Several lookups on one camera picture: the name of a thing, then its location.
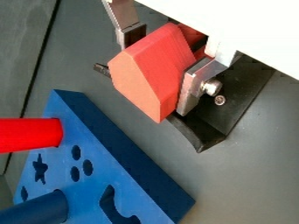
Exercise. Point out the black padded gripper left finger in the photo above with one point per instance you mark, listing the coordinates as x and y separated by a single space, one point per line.
130 28

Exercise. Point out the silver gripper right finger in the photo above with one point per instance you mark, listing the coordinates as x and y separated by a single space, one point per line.
217 56

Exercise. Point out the red three prong object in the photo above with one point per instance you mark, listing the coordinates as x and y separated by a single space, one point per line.
147 70

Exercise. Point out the black curved fixture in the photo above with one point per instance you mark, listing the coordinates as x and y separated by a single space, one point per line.
211 120

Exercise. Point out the blue shape sorter block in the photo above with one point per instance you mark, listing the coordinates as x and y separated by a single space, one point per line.
113 183

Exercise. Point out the red hexagonal peg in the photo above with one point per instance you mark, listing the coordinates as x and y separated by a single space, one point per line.
30 133

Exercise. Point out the blue cylinder peg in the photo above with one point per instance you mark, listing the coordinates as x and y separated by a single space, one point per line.
47 209

